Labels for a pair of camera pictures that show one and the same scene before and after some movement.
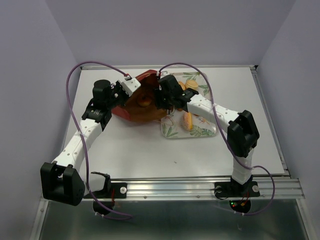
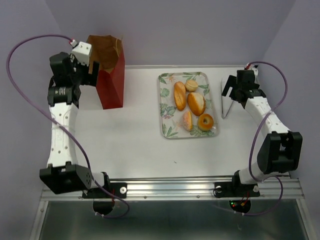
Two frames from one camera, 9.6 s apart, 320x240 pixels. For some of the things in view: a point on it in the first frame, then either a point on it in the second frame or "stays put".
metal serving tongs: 170,111 -> 222,116
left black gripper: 118,86 -> 90,78
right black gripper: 158,91 -> 231,82
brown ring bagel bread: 144,101 -> 207,127
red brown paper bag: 142,106 -> 108,51
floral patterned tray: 172,124 stays put
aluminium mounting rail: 272,188 stays put
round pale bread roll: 191,83 stays put
